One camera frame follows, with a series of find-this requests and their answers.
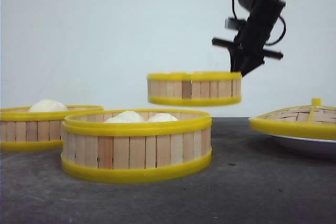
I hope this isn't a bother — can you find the white steamed bun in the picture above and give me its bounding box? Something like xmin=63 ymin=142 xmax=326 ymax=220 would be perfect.
xmin=104 ymin=111 xmax=145 ymax=123
xmin=28 ymin=99 xmax=68 ymax=112
xmin=147 ymin=113 xmax=178 ymax=122

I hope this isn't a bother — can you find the bamboo steamer basket orange slat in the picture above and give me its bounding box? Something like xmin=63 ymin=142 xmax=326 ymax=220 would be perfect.
xmin=60 ymin=109 xmax=212 ymax=183

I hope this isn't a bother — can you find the woven bamboo steamer lid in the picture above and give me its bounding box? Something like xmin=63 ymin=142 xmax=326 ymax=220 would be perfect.
xmin=249 ymin=98 xmax=335 ymax=141

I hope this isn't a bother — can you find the white plate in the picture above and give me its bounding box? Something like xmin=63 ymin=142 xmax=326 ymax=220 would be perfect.
xmin=270 ymin=134 xmax=335 ymax=159

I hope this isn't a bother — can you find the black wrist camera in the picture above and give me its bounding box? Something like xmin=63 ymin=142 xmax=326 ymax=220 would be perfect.
xmin=225 ymin=17 xmax=246 ymax=30

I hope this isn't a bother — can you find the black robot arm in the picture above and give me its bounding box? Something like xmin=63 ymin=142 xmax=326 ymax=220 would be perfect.
xmin=212 ymin=0 xmax=286 ymax=76

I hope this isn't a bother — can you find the bamboo steamer basket dark slat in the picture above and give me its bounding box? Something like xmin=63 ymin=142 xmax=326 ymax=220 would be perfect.
xmin=146 ymin=71 xmax=243 ymax=106

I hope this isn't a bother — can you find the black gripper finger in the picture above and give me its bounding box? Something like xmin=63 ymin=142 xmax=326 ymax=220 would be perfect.
xmin=229 ymin=50 xmax=243 ymax=72
xmin=240 ymin=56 xmax=264 ymax=77

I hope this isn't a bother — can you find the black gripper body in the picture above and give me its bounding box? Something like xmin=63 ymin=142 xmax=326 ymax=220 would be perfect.
xmin=212 ymin=0 xmax=285 ymax=60

